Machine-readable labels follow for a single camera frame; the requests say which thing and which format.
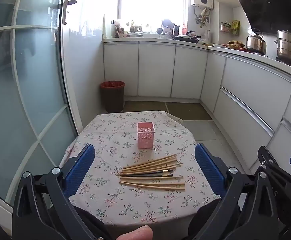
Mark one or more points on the steel basin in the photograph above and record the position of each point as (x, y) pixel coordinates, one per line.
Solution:
(135, 34)

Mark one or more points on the person's dark trousers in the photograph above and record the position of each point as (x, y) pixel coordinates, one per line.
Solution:
(93, 222)

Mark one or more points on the steel pot with lid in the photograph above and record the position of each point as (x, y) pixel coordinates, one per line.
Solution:
(255, 43)

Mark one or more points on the wall rack with packets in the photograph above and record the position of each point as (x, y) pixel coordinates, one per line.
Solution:
(225, 27)

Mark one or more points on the black chopstick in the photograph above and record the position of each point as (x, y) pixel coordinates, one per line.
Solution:
(148, 175)
(145, 172)

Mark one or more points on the red bottle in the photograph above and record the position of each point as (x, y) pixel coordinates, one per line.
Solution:
(184, 28)

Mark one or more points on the floral tablecloth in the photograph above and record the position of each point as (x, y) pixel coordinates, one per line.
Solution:
(110, 142)

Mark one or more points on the black frying pan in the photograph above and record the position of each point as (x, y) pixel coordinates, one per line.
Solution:
(185, 38)

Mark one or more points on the pink perforated chopstick holder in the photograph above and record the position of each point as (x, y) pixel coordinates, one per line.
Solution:
(145, 136)

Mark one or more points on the white plate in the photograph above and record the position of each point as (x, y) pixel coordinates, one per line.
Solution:
(219, 45)

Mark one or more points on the red trash bag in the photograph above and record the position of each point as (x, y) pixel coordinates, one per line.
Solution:
(112, 83)

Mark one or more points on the person's left hand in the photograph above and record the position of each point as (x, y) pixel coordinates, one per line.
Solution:
(138, 233)

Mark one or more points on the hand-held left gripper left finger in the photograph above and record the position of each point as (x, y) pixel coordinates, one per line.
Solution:
(81, 170)

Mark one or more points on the woven basket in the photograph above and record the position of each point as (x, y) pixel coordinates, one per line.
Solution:
(235, 44)

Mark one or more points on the row of small jars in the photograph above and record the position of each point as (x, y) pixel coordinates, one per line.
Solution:
(133, 28)

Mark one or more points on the kitchen window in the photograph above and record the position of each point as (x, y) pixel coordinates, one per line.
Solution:
(148, 5)

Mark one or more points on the white base cabinet under window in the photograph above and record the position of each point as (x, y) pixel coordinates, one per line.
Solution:
(155, 70)

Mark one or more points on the black range hood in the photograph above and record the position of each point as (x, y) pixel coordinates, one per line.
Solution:
(273, 5)

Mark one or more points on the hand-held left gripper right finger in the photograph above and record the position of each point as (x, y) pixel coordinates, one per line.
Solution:
(209, 172)

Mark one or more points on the frosted glass sliding door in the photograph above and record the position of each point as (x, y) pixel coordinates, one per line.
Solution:
(35, 80)

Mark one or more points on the yellow packet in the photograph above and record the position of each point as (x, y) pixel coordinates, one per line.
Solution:
(235, 27)

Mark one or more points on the grey bundle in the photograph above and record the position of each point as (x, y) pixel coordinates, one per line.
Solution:
(168, 25)

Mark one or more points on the brown trash bin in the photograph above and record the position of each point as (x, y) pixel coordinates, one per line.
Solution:
(113, 100)

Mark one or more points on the steel steamer pot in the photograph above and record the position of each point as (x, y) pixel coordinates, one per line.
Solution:
(289, 50)

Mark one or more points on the bunch of wooden chopsticks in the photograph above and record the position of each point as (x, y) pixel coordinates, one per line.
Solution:
(148, 167)

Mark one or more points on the white base cabinet with drawers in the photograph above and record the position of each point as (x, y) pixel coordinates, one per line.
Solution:
(248, 85)

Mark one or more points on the white cutting board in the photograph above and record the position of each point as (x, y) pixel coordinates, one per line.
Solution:
(108, 27)

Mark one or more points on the white kettle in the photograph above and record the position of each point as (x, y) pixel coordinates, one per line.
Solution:
(207, 37)

